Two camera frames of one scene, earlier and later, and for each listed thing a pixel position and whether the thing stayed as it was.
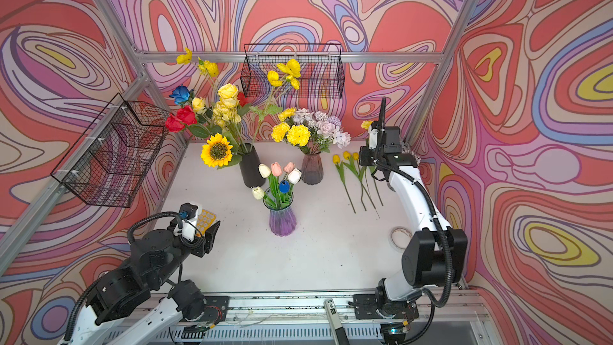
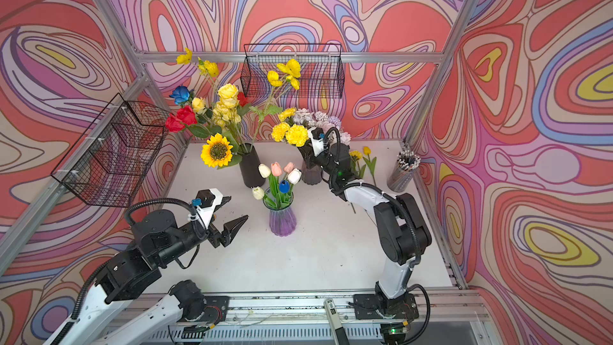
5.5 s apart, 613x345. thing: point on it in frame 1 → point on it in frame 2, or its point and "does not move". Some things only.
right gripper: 365,151 → 310,152
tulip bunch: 281,180 does not move
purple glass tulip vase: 279,200 does not move
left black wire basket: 110,163 does not move
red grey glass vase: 312,168 does not move
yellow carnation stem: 365,124 → 354,156
